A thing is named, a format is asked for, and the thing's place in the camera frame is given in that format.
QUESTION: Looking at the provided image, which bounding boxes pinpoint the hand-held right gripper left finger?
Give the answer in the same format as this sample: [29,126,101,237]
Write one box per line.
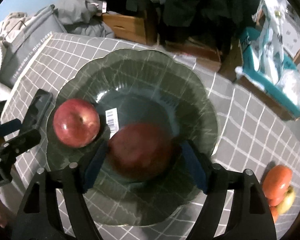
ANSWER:
[11,140,108,240]

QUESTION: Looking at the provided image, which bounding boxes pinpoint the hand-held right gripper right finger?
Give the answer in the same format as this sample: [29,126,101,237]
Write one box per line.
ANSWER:
[181,140,277,240]

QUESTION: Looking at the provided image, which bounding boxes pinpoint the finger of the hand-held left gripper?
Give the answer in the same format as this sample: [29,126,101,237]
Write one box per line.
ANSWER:
[0,119,22,138]
[2,129,42,157]

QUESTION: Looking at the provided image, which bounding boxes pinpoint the dark red apple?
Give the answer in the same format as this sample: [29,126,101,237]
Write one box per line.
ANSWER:
[107,123,177,180]

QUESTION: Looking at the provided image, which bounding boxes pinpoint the bright red apple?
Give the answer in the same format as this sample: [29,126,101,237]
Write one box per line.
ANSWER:
[52,99,100,148]

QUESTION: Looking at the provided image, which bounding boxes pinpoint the orange persimmon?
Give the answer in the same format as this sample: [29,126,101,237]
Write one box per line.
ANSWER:
[262,164,293,202]

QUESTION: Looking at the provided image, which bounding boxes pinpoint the small orange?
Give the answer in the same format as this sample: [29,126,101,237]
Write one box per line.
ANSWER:
[268,197,284,223]

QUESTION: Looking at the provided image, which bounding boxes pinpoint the green glass plate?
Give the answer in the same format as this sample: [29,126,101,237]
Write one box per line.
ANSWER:
[46,48,218,228]

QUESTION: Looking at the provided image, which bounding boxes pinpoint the yellow apple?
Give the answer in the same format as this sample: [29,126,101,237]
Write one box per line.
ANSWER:
[276,186,296,214]

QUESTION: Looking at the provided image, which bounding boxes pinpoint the white barcode sticker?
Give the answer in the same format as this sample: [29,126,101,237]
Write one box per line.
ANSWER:
[105,108,119,132]

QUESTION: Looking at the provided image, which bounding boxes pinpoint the grey checked tablecloth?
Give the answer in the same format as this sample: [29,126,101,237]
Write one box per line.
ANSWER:
[0,32,300,240]

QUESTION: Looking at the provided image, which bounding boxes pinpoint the grey storage bag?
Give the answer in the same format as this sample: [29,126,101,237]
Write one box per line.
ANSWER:
[0,4,68,88]

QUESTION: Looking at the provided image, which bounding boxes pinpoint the brown cardboard box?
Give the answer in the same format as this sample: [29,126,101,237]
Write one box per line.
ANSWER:
[236,75,300,122]

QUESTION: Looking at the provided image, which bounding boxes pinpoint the teal box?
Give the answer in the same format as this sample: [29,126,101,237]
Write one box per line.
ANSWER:
[236,27,300,117]

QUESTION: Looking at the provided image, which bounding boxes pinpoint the flat cardboard box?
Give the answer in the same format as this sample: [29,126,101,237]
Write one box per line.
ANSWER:
[165,40,222,73]

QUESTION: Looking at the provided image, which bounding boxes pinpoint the clear plastic bag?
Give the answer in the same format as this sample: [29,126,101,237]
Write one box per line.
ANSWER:
[276,69,300,108]

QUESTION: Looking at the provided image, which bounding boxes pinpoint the grey jacket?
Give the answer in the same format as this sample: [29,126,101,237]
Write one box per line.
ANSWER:
[54,0,115,39]

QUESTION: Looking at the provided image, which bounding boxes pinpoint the wooden louvered cabinet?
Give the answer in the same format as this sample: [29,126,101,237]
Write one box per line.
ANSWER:
[54,0,158,45]

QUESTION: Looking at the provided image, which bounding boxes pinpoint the dark hanging coats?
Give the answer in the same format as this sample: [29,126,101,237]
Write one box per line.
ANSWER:
[125,0,263,55]

